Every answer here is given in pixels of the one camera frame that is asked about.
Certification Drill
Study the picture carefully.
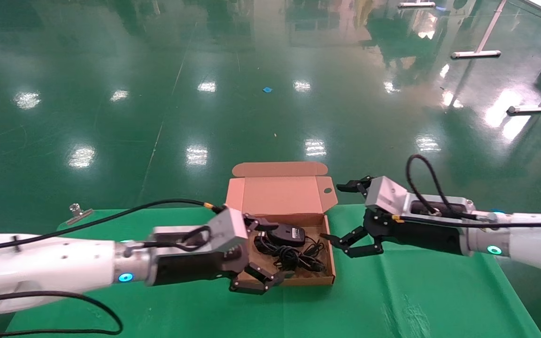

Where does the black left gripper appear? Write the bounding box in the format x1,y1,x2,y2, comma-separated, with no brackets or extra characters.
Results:
152,215,283,295

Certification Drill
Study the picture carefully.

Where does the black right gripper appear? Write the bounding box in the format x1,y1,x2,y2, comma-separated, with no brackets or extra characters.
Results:
320,177,464,259

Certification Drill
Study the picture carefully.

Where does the open brown cardboard box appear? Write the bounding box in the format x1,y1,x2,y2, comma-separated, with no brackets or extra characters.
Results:
225,162,338,287

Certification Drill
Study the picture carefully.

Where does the green table cloth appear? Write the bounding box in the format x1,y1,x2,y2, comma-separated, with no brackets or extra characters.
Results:
5,204,541,338

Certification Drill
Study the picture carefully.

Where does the silver binder clip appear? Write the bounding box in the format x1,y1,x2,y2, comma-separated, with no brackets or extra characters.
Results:
66,203,94,226

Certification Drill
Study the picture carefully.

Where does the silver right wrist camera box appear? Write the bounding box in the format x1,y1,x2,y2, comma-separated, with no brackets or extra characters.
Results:
364,176,475,222

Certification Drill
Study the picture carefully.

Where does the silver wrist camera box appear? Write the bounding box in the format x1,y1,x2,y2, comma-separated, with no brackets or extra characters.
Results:
152,208,249,256
364,176,475,222

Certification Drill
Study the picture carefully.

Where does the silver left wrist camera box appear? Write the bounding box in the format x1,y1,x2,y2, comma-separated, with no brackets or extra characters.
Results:
152,208,249,256

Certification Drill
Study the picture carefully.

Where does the short left camera cable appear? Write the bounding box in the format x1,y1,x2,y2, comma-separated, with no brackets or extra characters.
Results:
141,226,212,249

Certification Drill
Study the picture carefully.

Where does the short right camera loop cable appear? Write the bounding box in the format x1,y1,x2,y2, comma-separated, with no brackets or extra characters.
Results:
405,154,487,219

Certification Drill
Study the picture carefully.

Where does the black looping left arm cable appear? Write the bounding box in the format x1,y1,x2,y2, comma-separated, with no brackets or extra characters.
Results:
0,291,124,337

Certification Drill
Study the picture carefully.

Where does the white table leg frame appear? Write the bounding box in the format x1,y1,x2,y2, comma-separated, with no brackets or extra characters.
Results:
507,70,541,115
451,0,508,60

